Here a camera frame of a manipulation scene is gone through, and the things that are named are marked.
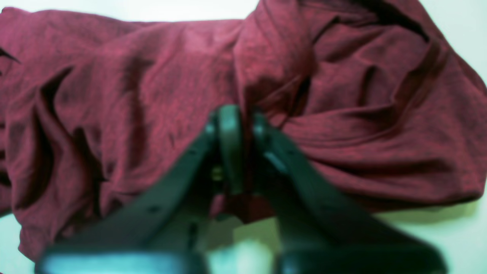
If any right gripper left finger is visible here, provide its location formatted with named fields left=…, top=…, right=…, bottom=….
left=35, top=105, right=245, bottom=274

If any dark red long-sleeve t-shirt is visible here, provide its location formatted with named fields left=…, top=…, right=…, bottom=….
left=0, top=0, right=486, bottom=261

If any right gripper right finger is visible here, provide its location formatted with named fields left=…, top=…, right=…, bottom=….
left=252, top=113, right=447, bottom=274

